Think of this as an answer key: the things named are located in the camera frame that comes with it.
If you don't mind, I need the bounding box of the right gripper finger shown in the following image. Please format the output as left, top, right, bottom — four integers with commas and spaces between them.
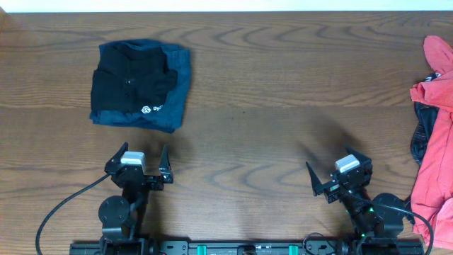
345, 146, 372, 166
306, 162, 323, 196

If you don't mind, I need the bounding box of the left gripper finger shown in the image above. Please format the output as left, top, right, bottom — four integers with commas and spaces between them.
105, 142, 128, 173
159, 144, 173, 183

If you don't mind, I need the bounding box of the red t-shirt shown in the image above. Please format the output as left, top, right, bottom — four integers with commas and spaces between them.
410, 35, 452, 249

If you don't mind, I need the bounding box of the black patterned garment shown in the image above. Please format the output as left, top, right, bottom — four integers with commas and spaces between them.
410, 72, 442, 167

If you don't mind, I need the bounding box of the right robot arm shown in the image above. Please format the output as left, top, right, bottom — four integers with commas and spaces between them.
302, 147, 424, 254

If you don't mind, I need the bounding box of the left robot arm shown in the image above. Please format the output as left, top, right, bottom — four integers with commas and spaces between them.
98, 143, 174, 255

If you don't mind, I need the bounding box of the navy blue folded garment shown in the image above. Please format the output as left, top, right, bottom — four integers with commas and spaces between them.
89, 39, 192, 133

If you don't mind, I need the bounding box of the black folded polo shirt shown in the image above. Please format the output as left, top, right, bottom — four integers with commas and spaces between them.
91, 44, 178, 113

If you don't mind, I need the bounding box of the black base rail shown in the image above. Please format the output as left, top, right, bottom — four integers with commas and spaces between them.
69, 239, 425, 255

